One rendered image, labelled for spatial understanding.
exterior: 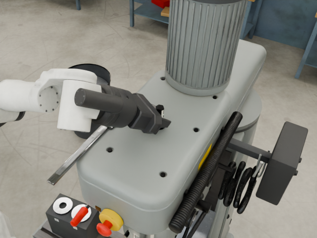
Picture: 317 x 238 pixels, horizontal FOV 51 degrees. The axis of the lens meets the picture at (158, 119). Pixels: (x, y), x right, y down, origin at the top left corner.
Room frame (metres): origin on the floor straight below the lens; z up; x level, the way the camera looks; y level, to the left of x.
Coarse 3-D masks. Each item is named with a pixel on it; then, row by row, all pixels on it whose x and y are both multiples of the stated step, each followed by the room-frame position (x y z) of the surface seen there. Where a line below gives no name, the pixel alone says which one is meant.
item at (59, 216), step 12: (60, 204) 0.86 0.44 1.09; (72, 204) 0.86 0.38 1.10; (84, 204) 0.87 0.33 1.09; (48, 216) 0.81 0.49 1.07; (60, 216) 0.80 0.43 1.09; (72, 216) 0.79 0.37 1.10; (96, 216) 0.82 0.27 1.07; (60, 228) 0.79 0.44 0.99; (72, 228) 0.76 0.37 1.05; (84, 228) 0.75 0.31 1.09; (96, 228) 0.81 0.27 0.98
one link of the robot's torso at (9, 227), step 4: (0, 212) 0.49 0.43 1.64; (0, 216) 0.48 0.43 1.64; (4, 216) 0.49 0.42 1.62; (0, 220) 0.47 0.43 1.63; (4, 220) 0.47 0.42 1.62; (8, 220) 0.50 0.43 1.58; (0, 224) 0.46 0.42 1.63; (4, 224) 0.46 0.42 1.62; (8, 224) 0.48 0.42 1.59; (0, 228) 0.45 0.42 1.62; (4, 228) 0.46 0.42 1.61; (8, 228) 0.47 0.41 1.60; (0, 232) 0.44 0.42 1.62; (4, 232) 0.45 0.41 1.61; (8, 232) 0.45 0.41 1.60; (12, 232) 0.47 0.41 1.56; (0, 236) 0.43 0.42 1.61; (4, 236) 0.44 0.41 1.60; (8, 236) 0.44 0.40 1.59; (12, 236) 0.46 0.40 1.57
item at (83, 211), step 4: (80, 208) 0.48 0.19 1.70; (84, 208) 0.47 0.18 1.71; (88, 208) 0.48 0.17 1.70; (80, 212) 0.46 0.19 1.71; (84, 212) 0.46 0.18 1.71; (76, 216) 0.45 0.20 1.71; (80, 216) 0.45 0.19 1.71; (84, 216) 0.46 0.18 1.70; (72, 220) 0.44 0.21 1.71; (76, 220) 0.44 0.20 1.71; (80, 220) 0.44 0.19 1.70; (72, 224) 0.43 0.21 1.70; (76, 224) 0.43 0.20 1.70
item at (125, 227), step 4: (124, 228) 0.58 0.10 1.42; (124, 232) 0.58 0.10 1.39; (164, 232) 0.52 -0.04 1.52; (168, 232) 0.53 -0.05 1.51; (172, 232) 0.54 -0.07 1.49; (128, 236) 0.56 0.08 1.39; (148, 236) 0.53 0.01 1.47; (152, 236) 0.52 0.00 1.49; (156, 236) 0.52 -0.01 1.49; (160, 236) 0.52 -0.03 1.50; (164, 236) 0.52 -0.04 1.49; (168, 236) 0.53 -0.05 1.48; (172, 236) 0.54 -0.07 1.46; (176, 236) 0.57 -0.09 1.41
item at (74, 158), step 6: (102, 126) 0.60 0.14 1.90; (96, 132) 0.58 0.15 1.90; (102, 132) 0.58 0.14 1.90; (90, 138) 0.55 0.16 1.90; (96, 138) 0.56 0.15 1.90; (84, 144) 0.53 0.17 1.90; (90, 144) 0.53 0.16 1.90; (78, 150) 0.51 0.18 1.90; (84, 150) 0.52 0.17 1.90; (72, 156) 0.49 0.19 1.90; (78, 156) 0.50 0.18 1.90; (66, 162) 0.48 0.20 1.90; (72, 162) 0.48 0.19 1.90; (60, 168) 0.46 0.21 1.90; (66, 168) 0.46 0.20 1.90; (54, 174) 0.44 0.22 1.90; (60, 174) 0.44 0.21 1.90; (48, 180) 0.42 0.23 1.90; (54, 180) 0.43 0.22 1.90
